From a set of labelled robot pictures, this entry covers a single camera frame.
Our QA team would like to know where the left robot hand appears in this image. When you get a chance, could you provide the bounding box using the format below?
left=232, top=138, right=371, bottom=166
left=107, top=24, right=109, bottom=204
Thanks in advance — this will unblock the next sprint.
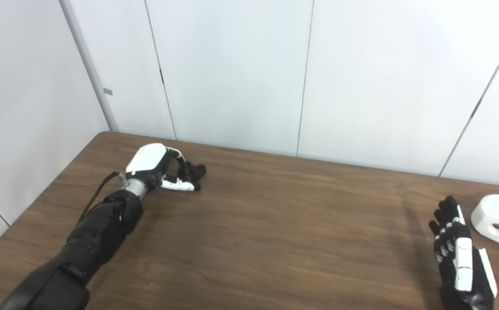
left=125, top=143, right=201, bottom=192

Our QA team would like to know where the grey wall corner post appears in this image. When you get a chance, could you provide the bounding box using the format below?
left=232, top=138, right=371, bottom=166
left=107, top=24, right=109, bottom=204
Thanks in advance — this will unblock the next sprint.
left=59, top=0, right=119, bottom=132

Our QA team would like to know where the black flanged holder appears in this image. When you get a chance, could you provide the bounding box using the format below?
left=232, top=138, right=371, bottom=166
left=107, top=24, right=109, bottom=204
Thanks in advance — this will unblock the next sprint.
left=176, top=161, right=207, bottom=186

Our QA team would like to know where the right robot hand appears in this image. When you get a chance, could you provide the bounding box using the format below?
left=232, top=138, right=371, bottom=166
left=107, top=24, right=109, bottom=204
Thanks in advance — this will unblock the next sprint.
left=429, top=195, right=498, bottom=310

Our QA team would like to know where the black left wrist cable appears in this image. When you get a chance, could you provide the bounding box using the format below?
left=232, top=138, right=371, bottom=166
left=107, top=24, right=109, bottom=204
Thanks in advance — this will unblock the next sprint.
left=77, top=171, right=130, bottom=224

